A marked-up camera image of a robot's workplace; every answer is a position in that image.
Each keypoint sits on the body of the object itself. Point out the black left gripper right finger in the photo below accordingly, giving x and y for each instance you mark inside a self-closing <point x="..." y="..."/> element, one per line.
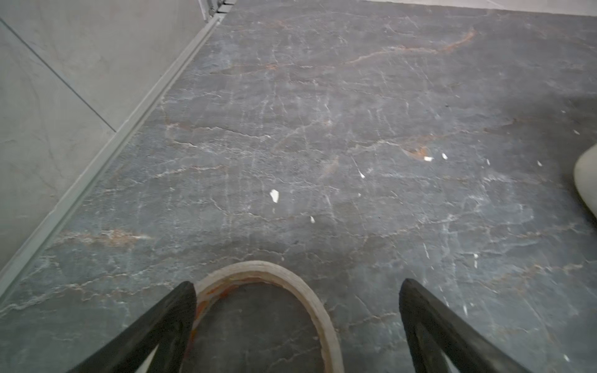
<point x="436" y="336"/>

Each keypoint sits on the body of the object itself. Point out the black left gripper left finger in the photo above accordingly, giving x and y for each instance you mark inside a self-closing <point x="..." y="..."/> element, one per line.
<point x="163" y="332"/>

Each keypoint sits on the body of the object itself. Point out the white plastic bin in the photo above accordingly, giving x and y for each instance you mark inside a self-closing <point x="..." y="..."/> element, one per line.
<point x="585" y="178"/>

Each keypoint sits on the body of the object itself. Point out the beige tape roll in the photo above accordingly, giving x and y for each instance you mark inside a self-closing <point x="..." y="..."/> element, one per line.
<point x="222" y="282"/>

